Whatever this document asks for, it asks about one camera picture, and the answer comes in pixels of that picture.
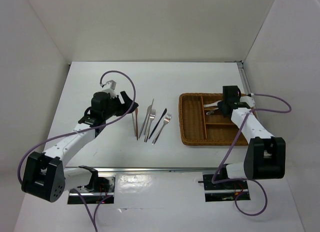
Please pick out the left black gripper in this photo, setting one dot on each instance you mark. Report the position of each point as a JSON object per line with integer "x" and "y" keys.
{"x": 124, "y": 107}

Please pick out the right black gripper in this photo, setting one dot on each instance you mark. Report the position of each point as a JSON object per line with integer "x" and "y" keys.
{"x": 220, "y": 105}

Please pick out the white spoon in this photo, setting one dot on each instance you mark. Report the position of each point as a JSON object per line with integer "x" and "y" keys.
{"x": 215, "y": 104}

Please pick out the lone silver fork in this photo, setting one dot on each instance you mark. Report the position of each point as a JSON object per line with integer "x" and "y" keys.
{"x": 212, "y": 112}

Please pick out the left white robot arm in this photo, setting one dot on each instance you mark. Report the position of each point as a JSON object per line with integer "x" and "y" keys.
{"x": 46, "y": 176}

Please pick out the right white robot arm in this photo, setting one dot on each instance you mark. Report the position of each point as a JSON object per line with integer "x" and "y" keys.
{"x": 266, "y": 154}

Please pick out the copper brown knife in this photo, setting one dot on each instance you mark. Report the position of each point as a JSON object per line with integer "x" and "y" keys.
{"x": 136, "y": 114}

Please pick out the silver knife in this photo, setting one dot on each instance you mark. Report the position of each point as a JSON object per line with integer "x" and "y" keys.
{"x": 145, "y": 120}

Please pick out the brown wicker divided tray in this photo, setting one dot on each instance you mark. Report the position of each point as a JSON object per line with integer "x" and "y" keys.
{"x": 199, "y": 129}

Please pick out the black knife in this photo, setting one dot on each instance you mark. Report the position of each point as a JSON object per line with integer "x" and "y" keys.
{"x": 163, "y": 114}

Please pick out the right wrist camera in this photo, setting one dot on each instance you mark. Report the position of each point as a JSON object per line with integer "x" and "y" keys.
{"x": 249, "y": 100}

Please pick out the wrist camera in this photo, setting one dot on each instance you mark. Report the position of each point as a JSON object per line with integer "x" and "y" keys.
{"x": 109, "y": 85}
{"x": 249, "y": 100}

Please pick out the aluminium rail right side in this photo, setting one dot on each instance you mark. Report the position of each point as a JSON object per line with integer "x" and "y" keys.
{"x": 243, "y": 76}

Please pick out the aluminium rail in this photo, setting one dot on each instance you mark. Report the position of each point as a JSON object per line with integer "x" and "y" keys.
{"x": 114, "y": 170}
{"x": 243, "y": 76}

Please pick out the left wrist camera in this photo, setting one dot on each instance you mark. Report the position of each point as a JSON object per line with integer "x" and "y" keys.
{"x": 109, "y": 85}

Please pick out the aluminium rail front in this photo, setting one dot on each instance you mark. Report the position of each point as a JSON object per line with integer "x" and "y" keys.
{"x": 114, "y": 170}

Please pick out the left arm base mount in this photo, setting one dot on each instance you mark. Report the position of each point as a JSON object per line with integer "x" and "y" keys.
{"x": 97, "y": 189}

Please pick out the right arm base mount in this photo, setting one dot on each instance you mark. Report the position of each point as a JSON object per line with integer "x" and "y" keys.
{"x": 223, "y": 192}

